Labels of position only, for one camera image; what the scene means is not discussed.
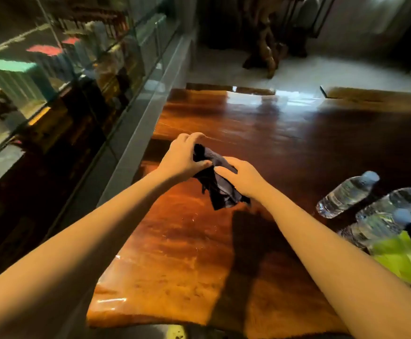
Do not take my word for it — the person's right hand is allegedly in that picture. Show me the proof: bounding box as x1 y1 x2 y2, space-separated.
214 157 269 201

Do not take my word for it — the person's left hand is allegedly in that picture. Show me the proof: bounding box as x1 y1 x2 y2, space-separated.
157 132 213 183

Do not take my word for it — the dark cloth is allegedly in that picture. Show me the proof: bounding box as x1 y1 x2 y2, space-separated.
193 144 251 211

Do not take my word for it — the person's left forearm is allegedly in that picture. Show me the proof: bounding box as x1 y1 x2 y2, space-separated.
0 168 183 339

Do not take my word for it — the person's right forearm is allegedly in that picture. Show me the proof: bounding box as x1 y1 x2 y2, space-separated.
256 183 411 339

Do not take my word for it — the clear plastic water bottle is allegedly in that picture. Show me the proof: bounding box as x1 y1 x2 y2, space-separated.
356 183 411 223
315 171 380 219
338 208 411 249

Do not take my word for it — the carved wooden stand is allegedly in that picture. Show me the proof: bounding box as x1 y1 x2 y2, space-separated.
239 0 289 79

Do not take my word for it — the glass display cabinet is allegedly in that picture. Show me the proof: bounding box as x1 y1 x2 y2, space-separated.
0 0 195 293

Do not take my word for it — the row of books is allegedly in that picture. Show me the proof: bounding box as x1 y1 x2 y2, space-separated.
0 10 135 163

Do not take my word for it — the lime green packet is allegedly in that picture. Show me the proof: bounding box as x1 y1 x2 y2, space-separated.
368 231 411 288

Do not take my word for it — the dark metal frame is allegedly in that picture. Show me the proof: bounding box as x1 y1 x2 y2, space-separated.
285 0 336 39

